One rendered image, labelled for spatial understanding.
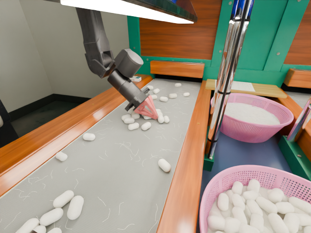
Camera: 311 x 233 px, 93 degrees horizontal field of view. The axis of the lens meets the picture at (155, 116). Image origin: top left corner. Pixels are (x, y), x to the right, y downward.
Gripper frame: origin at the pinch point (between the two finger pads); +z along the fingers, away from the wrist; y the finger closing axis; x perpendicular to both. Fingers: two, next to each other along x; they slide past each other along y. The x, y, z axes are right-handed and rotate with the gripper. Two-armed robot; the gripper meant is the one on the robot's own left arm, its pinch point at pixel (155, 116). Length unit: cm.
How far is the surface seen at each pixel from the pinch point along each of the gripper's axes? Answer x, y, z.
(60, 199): 3.7, -32.8, -4.0
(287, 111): -28.7, 19.0, 32.0
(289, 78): -37, 44, 33
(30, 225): 4.2, -37.4, -4.5
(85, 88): 139, 119, -84
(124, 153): 2.8, -17.4, -0.3
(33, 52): 145, 106, -165
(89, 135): 9.1, -16.5, -10.3
